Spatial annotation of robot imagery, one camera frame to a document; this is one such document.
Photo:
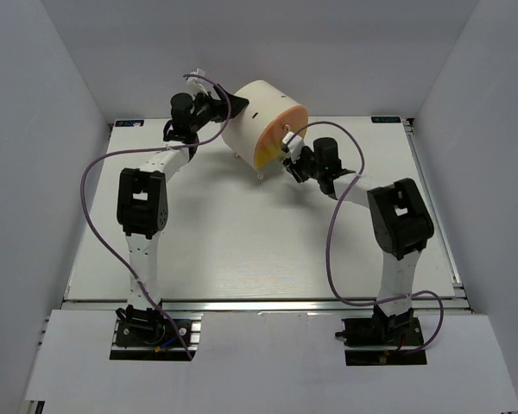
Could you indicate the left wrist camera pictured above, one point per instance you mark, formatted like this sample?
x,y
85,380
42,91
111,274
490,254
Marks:
x,y
195,82

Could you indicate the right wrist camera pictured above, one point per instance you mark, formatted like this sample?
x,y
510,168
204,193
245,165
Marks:
x,y
291,146

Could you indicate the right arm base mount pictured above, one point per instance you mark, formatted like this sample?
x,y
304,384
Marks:
x,y
363,347

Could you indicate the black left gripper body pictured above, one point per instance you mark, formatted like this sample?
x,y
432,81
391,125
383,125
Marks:
x,y
206,110

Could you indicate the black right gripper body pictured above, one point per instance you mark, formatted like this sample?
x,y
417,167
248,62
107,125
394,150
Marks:
x,y
306,166

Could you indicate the yellow drawer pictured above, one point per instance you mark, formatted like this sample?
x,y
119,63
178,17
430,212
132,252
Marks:
x,y
265,152

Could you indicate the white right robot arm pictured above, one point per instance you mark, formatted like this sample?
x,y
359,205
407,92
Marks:
x,y
400,219

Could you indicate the orange drawer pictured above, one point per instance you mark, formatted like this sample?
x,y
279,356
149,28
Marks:
x,y
279,125

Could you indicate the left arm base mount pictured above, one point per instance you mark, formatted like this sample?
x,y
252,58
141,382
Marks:
x,y
146,335

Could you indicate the cream drawer cabinet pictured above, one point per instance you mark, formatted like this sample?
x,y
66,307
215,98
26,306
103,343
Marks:
x,y
242,133

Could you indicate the aluminium table rail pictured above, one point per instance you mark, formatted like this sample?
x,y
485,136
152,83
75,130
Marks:
x,y
459,304

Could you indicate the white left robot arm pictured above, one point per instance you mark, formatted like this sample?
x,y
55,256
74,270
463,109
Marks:
x,y
142,209

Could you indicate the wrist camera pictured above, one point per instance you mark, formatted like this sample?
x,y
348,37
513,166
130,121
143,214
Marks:
x,y
195,82
291,146

